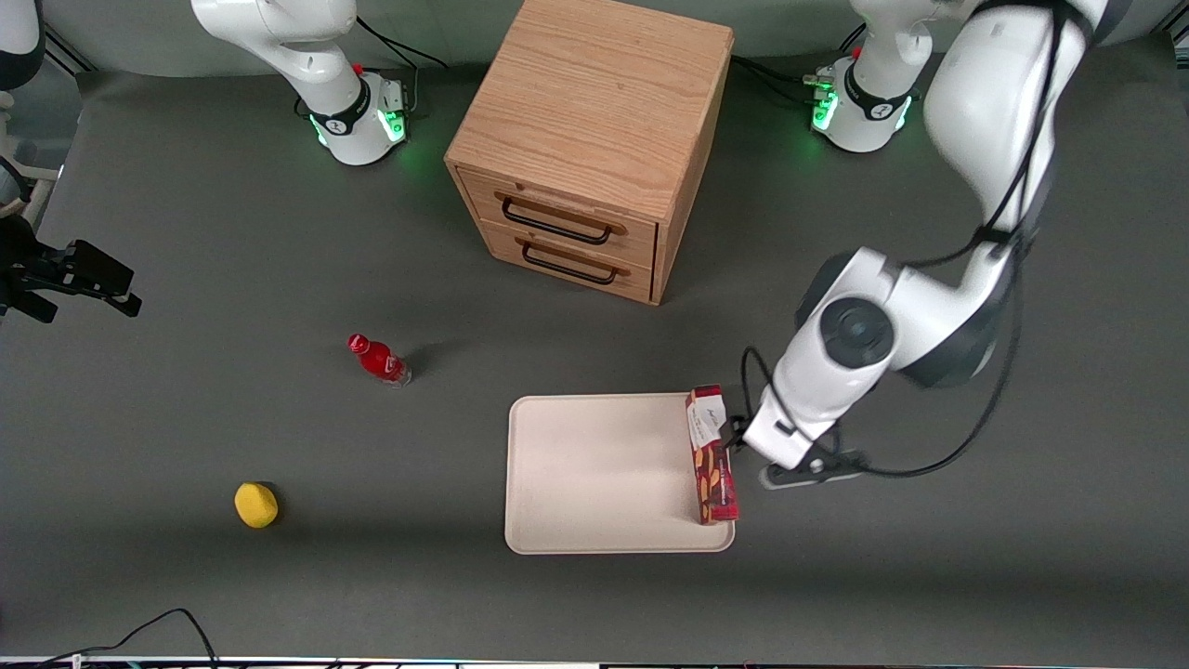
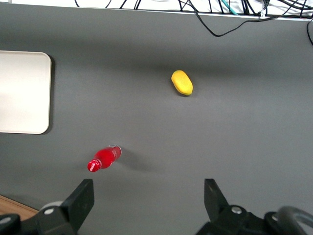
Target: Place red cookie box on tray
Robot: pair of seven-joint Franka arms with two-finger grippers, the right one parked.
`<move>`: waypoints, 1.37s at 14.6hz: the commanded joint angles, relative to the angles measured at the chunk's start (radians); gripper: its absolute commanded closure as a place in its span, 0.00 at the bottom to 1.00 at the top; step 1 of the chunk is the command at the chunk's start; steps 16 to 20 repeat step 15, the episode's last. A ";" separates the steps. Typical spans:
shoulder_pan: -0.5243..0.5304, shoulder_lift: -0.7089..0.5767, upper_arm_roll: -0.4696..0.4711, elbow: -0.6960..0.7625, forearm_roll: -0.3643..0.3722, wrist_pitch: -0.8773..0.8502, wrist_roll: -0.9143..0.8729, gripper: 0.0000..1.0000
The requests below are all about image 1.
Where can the wide wooden drawer front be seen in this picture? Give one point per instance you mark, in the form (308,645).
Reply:
(567,206)

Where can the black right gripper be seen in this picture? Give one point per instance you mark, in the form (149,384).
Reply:
(20,261)

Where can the black frame bar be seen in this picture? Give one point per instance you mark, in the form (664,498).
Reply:
(67,51)
(1172,42)

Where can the yellow round fruit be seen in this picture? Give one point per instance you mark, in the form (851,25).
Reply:
(255,505)

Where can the red plastic drink bottle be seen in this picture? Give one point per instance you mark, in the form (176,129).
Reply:
(379,359)

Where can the narrow wooden drawer front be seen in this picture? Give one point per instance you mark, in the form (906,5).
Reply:
(576,269)

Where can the oak wooden drawer cabinet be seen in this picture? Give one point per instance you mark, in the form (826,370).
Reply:
(594,84)

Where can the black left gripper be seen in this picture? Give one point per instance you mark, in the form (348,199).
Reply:
(730,431)

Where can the red cookie box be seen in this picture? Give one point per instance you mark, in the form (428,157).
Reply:
(712,465)

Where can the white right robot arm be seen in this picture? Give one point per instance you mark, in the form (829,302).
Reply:
(307,56)

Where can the beige rectangular tray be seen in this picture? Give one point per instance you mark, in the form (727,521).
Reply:
(599,474)

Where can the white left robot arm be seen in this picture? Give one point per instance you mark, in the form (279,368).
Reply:
(985,121)

